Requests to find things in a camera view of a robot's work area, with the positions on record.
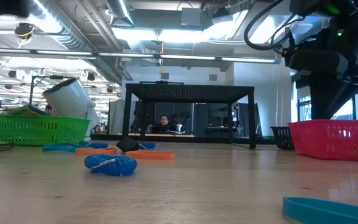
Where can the orange rubber band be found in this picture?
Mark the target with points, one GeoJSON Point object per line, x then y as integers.
{"type": "Point", "coordinates": [95, 151]}
{"type": "Point", "coordinates": [151, 155]}

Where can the person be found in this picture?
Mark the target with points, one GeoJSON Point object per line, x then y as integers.
{"type": "Point", "coordinates": [164, 120]}
{"type": "Point", "coordinates": [49, 109]}

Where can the black binder clip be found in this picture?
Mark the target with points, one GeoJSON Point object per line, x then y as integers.
{"type": "Point", "coordinates": [127, 145]}

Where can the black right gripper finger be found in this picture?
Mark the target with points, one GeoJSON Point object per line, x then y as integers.
{"type": "Point", "coordinates": [325, 102]}

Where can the grey ceiling box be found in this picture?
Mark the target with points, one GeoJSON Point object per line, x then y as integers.
{"type": "Point", "coordinates": [191, 17]}

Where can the black plastic basket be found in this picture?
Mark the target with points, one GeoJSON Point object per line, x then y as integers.
{"type": "Point", "coordinates": [281, 137]}

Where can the red plastic basket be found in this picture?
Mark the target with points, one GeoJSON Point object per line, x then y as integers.
{"type": "Point", "coordinates": [322, 140]}

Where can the wooden background table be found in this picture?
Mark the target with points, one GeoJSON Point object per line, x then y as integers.
{"type": "Point", "coordinates": [166, 135]}

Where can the black ceiling dome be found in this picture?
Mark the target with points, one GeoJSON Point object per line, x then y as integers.
{"type": "Point", "coordinates": [23, 30]}

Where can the green plastic basket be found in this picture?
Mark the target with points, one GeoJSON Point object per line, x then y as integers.
{"type": "Point", "coordinates": [39, 130]}

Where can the black mesh shelf riser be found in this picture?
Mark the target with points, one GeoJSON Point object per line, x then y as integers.
{"type": "Point", "coordinates": [188, 93]}

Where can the silver spiral duct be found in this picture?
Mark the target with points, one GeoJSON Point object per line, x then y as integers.
{"type": "Point", "coordinates": [73, 37]}

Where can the white tilted bucket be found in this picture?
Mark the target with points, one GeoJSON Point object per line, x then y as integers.
{"type": "Point", "coordinates": [70, 99]}

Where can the linear ceiling light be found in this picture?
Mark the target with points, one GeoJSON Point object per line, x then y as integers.
{"type": "Point", "coordinates": [185, 57]}

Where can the black background robot arm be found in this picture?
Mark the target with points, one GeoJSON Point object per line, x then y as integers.
{"type": "Point", "coordinates": [180, 118]}
{"type": "Point", "coordinates": [138, 119]}

